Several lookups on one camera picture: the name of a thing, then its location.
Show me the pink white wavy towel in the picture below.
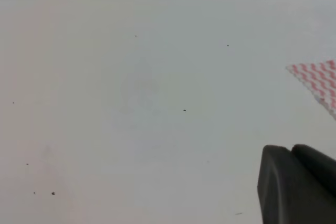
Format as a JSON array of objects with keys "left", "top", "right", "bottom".
[{"left": 286, "top": 60, "right": 336, "bottom": 119}]

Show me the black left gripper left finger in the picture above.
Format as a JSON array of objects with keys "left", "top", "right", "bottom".
[{"left": 257, "top": 145, "right": 335, "bottom": 224}]

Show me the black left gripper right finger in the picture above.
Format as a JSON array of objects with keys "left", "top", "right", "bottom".
[{"left": 291, "top": 144, "right": 335, "bottom": 197}]

